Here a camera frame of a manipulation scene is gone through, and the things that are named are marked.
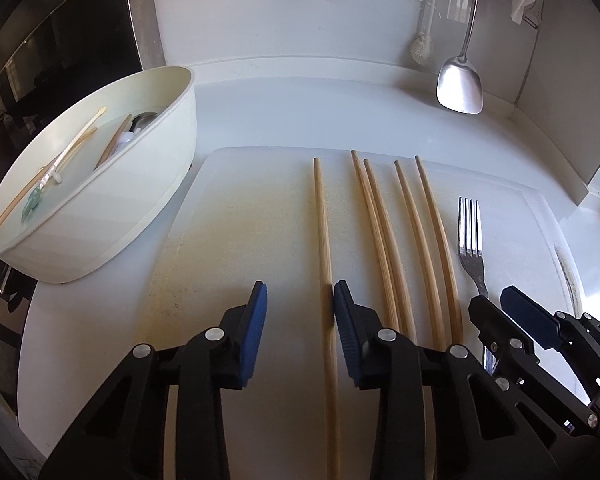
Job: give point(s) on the white dish brush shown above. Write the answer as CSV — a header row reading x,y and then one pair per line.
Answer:
x,y
420,50

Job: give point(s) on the metal fork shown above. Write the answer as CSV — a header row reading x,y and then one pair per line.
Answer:
x,y
472,260

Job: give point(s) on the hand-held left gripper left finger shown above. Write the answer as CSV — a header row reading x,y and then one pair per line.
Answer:
x,y
252,330

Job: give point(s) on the white cutting board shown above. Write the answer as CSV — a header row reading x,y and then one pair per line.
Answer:
x,y
260,220

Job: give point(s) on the cream training chopsticks green frog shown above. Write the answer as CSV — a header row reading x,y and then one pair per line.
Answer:
x,y
31,205

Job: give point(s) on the wooden chopstick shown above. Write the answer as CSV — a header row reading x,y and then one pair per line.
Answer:
x,y
386,220
322,240
420,230
440,222
114,141
374,220
10,216

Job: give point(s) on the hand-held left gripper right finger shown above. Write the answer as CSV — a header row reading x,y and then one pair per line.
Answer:
x,y
347,340

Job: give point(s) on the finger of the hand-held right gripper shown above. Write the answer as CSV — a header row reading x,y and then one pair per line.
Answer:
x,y
530,316
492,325

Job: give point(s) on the metal spatula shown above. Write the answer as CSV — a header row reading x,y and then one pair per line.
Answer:
x,y
460,87

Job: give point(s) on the cream round basin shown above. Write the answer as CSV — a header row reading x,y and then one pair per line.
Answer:
x,y
130,220

